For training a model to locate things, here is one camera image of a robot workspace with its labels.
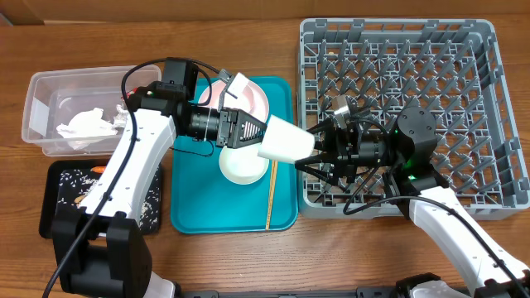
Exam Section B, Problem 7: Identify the clear plastic bin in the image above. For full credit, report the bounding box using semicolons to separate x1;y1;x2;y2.
21;65;162;157

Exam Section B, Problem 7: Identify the left wooden chopstick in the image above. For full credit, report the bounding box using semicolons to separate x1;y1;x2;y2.
265;161;278;231

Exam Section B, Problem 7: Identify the large pink plate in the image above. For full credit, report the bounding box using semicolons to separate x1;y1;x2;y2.
195;79;269;123

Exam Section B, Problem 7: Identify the orange carrot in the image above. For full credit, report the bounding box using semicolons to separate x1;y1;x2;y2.
91;166;105;174

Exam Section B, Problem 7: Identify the grey dishwasher rack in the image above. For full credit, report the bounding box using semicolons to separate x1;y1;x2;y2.
296;18;529;220

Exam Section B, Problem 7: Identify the teal plastic tray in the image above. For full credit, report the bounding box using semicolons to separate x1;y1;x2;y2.
171;76;298;234

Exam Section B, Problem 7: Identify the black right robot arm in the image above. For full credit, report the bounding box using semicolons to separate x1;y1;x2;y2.
295;107;529;297

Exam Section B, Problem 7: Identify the rice and peanut food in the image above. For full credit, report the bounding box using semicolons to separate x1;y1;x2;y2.
56;166;162;234

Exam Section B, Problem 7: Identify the black plastic tray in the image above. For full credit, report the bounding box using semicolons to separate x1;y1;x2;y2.
38;159;163;240

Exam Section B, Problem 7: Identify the pale green bowl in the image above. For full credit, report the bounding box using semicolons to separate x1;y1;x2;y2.
219;144;269;185

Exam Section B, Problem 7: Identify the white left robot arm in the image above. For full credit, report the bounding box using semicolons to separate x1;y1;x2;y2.
43;69;267;297

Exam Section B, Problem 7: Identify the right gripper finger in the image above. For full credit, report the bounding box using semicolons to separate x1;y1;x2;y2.
306;118;335;150
295;153;345;186

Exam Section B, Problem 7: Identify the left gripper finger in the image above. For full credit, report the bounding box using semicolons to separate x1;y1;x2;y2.
217;69;238;111
235;110;267;148

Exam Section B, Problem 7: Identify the white tissue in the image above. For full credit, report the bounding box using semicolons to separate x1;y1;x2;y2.
113;104;129;129
56;108;118;150

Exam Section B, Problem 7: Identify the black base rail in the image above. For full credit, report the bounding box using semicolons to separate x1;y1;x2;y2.
178;286;405;298

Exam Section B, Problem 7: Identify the red snack wrapper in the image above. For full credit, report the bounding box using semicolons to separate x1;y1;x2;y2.
126;88;137;98

